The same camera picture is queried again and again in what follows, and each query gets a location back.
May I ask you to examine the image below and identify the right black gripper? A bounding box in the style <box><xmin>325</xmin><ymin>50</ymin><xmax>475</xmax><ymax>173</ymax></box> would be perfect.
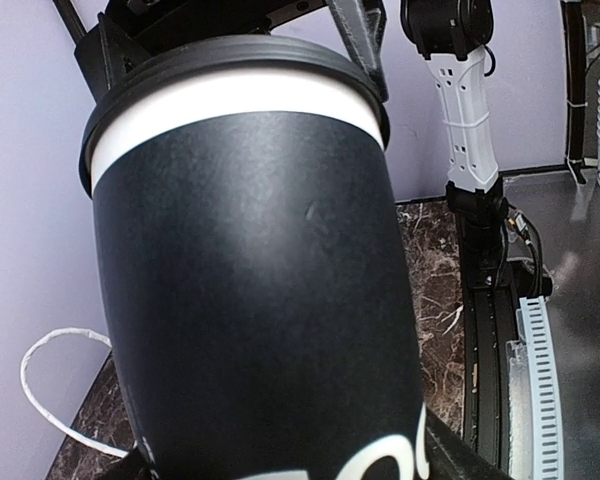
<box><xmin>72</xmin><ymin>1</ymin><xmax>388</xmax><ymax>101</ymax></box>

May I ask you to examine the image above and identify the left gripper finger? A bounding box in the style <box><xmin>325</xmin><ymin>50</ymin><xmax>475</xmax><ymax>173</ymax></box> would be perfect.
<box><xmin>424</xmin><ymin>408</ymin><xmax>510</xmax><ymax>480</ymax></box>

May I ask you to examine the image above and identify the black paper coffee cup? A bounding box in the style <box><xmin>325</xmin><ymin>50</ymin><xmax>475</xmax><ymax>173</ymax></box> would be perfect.
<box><xmin>92</xmin><ymin>112</ymin><xmax>430</xmax><ymax>479</ymax></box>

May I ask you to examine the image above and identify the white paper bag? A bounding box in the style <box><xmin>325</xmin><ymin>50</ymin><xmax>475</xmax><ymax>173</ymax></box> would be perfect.
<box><xmin>19</xmin><ymin>326</ymin><xmax>130</xmax><ymax>460</ymax></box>

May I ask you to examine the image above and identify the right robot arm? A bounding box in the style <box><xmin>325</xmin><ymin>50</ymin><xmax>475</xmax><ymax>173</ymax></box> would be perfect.
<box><xmin>56</xmin><ymin>0</ymin><xmax>508</xmax><ymax>254</ymax></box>

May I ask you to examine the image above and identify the white slotted cable duct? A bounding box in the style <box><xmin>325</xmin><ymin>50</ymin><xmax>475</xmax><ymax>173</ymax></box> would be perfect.
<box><xmin>506</xmin><ymin>296</ymin><xmax>565</xmax><ymax>479</ymax></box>

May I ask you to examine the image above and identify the black front table rail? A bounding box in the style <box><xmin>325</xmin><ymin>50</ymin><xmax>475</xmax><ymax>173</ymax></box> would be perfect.
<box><xmin>459</xmin><ymin>206</ymin><xmax>554</xmax><ymax>473</ymax></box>

